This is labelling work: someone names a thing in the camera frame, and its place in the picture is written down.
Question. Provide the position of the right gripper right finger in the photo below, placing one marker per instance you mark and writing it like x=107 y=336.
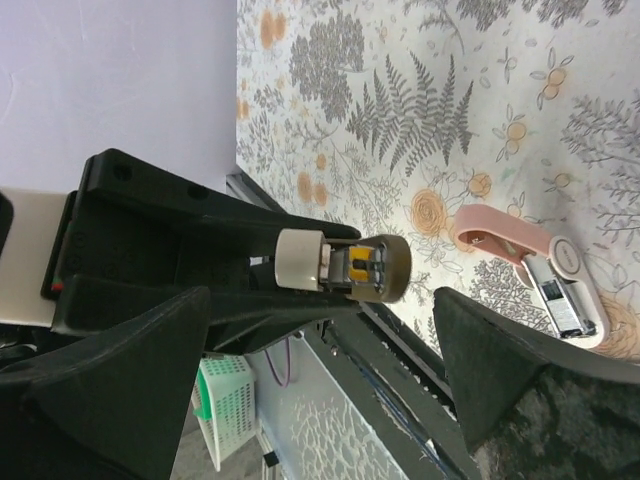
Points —
x=531 y=406

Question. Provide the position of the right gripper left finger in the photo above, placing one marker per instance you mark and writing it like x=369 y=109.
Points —
x=110 y=406

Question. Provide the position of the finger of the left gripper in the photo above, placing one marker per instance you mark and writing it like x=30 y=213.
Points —
x=240 y=321
x=152 y=193

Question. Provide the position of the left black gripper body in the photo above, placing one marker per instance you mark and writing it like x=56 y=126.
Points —
x=82 y=262

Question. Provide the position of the green white plastic basket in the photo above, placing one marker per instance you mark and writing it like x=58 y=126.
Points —
x=223 y=401

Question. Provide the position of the floral table mat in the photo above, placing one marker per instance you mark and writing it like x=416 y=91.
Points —
x=390 y=116

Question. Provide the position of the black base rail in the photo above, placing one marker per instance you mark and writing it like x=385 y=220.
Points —
x=359 y=397

